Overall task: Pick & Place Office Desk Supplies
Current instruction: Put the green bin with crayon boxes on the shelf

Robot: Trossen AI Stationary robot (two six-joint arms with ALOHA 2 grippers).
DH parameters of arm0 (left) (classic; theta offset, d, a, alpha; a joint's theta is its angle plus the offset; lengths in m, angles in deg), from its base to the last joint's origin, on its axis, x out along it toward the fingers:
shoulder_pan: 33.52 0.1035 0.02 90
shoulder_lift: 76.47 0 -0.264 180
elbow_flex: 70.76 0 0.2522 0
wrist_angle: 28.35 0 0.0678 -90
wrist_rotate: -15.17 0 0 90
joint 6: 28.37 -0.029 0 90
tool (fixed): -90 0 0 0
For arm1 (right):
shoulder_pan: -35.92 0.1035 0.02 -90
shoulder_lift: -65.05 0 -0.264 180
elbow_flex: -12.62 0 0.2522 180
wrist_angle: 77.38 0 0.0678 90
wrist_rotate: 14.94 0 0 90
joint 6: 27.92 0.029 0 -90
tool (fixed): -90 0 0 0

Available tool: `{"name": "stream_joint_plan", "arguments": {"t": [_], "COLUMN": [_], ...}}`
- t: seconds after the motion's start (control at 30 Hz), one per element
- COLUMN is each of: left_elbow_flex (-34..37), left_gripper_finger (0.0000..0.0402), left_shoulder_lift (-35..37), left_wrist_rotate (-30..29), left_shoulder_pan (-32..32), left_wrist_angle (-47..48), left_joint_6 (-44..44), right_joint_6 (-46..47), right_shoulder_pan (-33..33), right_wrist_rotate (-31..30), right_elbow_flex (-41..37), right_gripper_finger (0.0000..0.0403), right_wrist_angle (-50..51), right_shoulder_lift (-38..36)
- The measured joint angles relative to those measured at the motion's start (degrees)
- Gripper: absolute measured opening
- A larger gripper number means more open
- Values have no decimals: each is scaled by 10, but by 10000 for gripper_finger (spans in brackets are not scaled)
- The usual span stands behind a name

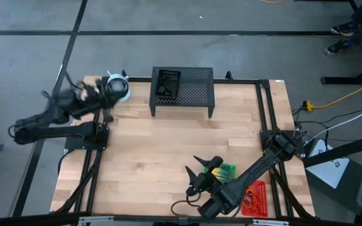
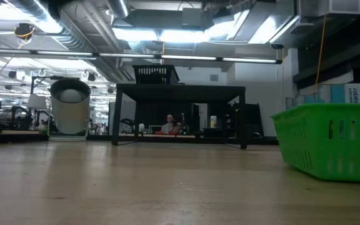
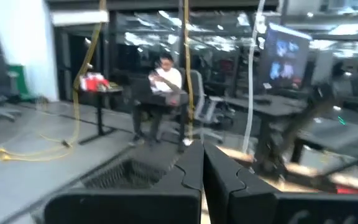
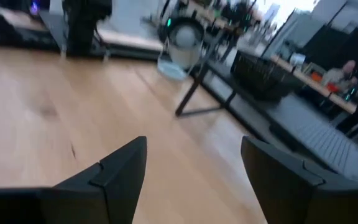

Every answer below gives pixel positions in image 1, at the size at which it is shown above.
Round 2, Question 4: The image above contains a black plastic basket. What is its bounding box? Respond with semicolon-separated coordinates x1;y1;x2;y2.
154;68;182;99

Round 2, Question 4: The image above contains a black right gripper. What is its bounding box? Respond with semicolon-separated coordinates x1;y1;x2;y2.
184;154;225;197

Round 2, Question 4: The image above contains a white cylindrical cup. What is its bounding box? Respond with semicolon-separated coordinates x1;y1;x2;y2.
106;72;131;103

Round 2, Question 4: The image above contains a person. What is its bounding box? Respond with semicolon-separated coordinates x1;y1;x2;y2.
323;0;362;57

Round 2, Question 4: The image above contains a yellow extension cable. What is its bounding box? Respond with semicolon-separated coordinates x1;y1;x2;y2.
305;75;362;112

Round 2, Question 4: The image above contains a black aluminium rig frame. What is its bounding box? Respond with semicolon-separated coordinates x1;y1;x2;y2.
50;69;315;226

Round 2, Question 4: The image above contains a red plastic basket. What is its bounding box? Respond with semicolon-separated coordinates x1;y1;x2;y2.
240;180;269;218

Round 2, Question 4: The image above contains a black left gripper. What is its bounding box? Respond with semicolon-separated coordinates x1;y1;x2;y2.
74;80;119;124

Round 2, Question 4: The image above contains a white flat box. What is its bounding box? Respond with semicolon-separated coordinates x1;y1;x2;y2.
305;139;351;190

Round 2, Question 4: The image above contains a black metal bar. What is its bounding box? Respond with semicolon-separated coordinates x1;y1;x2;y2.
302;131;362;168

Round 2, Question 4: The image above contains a Crayola crayon box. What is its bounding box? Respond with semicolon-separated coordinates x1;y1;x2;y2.
211;164;236;183

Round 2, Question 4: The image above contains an orange coil wrist keychain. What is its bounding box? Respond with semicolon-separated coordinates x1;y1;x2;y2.
246;196;261;212

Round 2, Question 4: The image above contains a green plastic basket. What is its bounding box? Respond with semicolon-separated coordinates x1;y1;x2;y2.
201;161;238;185

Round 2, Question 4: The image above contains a black table frame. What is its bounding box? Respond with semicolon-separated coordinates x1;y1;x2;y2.
148;66;216;119

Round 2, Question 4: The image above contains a white floor cable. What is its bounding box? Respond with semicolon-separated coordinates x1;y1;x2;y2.
306;102;362;145

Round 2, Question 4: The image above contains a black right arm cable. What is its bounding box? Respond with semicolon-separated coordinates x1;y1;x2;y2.
170;193;202;218

